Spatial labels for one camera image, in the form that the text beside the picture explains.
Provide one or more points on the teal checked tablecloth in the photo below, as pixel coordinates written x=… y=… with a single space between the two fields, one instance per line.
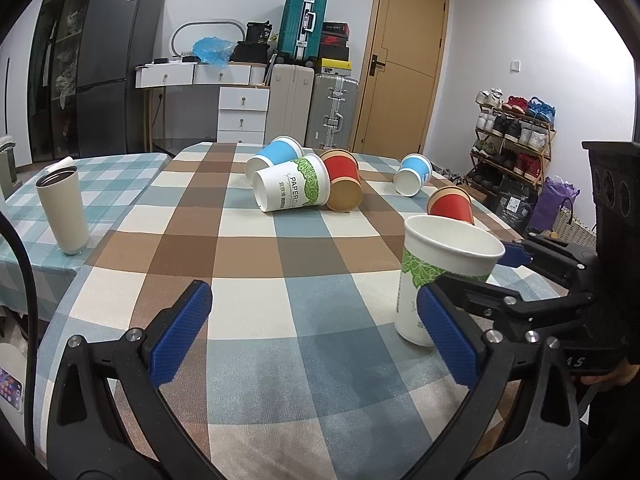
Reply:
x=115 y=175

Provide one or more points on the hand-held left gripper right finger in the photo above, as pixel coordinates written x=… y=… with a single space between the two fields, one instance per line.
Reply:
x=447 y=337

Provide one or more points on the smartphone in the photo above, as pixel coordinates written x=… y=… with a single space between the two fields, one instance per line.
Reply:
x=10 y=391

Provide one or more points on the red and black shoe box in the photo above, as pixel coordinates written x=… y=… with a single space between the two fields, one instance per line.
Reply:
x=334 y=40

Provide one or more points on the glass door cabinet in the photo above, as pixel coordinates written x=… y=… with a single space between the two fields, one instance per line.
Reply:
x=57 y=60

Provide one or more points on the cream steel tumbler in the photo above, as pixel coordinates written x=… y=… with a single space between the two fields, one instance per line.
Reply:
x=62 y=210

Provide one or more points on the silver suitcase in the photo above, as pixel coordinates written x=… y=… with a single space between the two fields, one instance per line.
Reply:
x=332 y=110

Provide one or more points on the yellow and black box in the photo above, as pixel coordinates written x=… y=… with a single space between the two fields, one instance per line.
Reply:
x=334 y=66

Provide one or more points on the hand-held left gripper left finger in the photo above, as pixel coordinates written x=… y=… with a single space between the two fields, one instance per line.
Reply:
x=182 y=332

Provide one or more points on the white dressing table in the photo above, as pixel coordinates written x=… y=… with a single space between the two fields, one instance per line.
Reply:
x=240 y=110

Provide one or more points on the brown and blue plaid tablecloth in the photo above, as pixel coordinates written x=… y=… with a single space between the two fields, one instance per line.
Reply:
x=300 y=310

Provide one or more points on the wooden shoe rack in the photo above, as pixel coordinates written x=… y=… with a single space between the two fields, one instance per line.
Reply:
x=549 y=132

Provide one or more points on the wicker basket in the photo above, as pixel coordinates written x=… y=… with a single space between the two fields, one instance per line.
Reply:
x=575 y=227

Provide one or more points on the blue plastic bag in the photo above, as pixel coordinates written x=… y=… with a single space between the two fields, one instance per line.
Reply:
x=212 y=50

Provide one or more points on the purple bag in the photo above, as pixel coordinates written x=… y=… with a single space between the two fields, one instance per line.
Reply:
x=552 y=205

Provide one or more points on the red and kraft paper cup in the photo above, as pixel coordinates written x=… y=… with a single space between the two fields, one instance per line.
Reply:
x=451 y=206
x=344 y=182

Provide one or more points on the person's right hand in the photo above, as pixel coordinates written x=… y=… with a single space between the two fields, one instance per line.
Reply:
x=617 y=375

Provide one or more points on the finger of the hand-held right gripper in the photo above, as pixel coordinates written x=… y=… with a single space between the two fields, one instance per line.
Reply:
x=550 y=260
x=515 y=307

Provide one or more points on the beige suitcase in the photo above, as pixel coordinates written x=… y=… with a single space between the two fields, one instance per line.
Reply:
x=289 y=105

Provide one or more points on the blue paper cup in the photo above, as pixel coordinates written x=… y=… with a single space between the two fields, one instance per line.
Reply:
x=412 y=175
x=272 y=152

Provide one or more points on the plain black box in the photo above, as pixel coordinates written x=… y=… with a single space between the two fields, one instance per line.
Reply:
x=334 y=53

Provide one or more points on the dark grey refrigerator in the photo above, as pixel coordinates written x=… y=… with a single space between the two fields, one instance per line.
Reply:
x=117 y=70

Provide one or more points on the black shopping bag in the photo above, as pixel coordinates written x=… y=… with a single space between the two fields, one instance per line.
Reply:
x=515 y=202

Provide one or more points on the rows of shoes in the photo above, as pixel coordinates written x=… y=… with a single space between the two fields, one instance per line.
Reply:
x=512 y=130

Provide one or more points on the oval mirror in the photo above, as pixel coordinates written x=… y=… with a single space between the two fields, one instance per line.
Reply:
x=182 y=35

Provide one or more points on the white cup with green print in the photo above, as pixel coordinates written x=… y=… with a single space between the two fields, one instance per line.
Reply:
x=440 y=260
x=292 y=187

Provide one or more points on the wooden door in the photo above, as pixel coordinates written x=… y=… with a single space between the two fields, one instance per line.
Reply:
x=400 y=60

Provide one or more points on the teal suitcase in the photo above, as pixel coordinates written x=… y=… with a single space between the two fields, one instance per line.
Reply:
x=300 y=22

